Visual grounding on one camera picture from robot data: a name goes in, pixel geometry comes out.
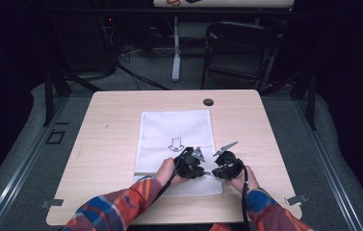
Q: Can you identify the dark computer tower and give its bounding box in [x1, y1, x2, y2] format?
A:
[55, 13, 119, 74]

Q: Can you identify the person's right hand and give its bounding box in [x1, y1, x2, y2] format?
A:
[224, 165, 261, 194]

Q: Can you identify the left hand-held gripper black cable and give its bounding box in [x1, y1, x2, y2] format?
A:
[149, 153, 183, 206]

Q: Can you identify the white floor cable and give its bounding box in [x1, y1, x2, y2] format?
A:
[150, 39, 193, 58]

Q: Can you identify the person's left hand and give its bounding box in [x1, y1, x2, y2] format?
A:
[154, 157, 187, 188]

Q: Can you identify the white desk leg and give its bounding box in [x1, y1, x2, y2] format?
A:
[170, 15, 183, 83]

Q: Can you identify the aluminium floor rail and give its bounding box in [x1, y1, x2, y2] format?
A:
[293, 99, 363, 231]
[0, 95, 70, 231]

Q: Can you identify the grey tape piece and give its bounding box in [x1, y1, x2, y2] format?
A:
[39, 198, 65, 209]
[284, 193, 309, 207]

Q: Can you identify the black folding chair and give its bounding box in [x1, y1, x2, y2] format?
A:
[200, 20, 280, 92]

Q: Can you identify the person's red clothing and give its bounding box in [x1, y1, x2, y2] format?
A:
[209, 222, 234, 231]

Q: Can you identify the black floor cable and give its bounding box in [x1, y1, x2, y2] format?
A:
[116, 62, 171, 91]

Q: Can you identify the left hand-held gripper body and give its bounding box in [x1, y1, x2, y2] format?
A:
[173, 146, 207, 180]

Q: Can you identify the right hand-held gripper black cable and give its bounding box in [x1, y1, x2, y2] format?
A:
[240, 167, 250, 231]

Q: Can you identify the white cloth with arrow print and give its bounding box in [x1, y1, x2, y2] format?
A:
[133, 109, 224, 197]

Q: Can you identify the black frame crossbar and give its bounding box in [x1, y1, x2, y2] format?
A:
[39, 8, 294, 16]

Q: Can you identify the black frame post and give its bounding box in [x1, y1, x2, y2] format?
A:
[42, 68, 56, 127]
[306, 71, 318, 131]

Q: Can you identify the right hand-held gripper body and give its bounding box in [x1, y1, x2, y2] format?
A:
[212, 141, 246, 180]

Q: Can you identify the hand-held gripper black cable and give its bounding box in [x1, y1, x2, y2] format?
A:
[240, 167, 250, 231]
[149, 153, 183, 206]

